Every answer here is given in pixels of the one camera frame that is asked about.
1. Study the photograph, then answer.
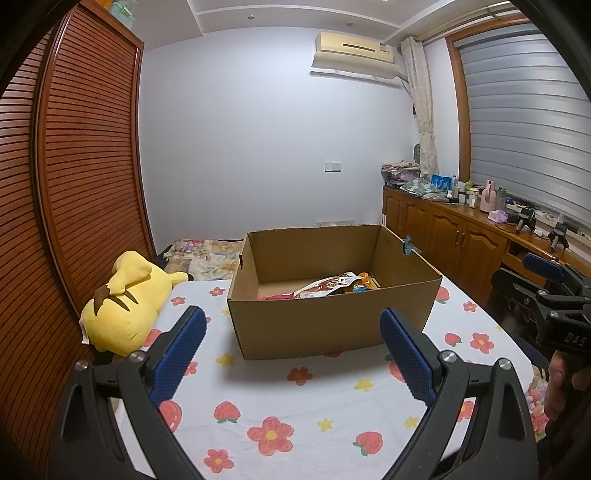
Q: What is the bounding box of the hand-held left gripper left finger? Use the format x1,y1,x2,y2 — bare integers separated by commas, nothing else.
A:
48,305,208,480

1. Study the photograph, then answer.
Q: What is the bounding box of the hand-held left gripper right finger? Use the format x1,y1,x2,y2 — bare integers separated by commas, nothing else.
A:
379,308,541,480

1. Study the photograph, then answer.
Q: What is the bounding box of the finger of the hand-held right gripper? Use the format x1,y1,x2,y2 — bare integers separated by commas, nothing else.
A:
523,252,591,296
490,268,555,319

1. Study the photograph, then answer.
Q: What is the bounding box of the orange white snack packet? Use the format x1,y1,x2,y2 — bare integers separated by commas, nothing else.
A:
353,272,382,292

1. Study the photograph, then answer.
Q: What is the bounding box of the white red snack packet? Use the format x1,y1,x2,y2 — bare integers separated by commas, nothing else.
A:
293,272,365,298

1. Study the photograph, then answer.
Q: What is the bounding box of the brown cardboard box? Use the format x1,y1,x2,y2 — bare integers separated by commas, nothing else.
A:
227,224,443,361

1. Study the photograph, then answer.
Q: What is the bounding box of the person's right hand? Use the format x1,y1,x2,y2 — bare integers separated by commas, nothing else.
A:
544,350,575,422

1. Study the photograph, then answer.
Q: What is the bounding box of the yellow plush toy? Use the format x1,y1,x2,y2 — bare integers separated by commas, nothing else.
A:
81,250,195,357

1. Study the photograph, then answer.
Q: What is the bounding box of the pink bottle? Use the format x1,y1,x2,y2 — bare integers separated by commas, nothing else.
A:
479,180,498,213

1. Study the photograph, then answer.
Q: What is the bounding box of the wooden sideboard cabinet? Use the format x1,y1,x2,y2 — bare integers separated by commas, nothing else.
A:
382,185,591,319

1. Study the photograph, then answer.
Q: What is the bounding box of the pastel floral quilt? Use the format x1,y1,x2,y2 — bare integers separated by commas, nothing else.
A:
164,237,550,441

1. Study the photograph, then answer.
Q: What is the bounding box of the white floral printed blanket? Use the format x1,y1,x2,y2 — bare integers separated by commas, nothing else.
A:
111,277,539,480

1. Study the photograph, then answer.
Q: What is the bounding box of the grey window blind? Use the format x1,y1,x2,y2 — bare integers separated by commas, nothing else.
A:
455,28,591,232

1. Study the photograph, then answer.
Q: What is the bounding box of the pile of folded clothes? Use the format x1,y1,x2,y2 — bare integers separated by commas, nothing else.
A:
380,160,439,197

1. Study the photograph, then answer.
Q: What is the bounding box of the beige curtain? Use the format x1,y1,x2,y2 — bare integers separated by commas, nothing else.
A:
399,36,439,178

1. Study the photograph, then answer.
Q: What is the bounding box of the wooden louvered wardrobe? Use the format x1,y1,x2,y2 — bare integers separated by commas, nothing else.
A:
0,4,158,462

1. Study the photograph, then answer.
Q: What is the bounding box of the green lidded plastic container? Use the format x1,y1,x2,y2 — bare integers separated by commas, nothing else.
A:
108,0,139,28

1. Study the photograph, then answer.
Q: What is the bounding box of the wooden window frame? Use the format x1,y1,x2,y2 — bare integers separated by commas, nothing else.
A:
443,16,532,183

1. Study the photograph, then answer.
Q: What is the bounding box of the wall air conditioner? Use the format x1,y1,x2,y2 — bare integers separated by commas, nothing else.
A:
310,31,403,88

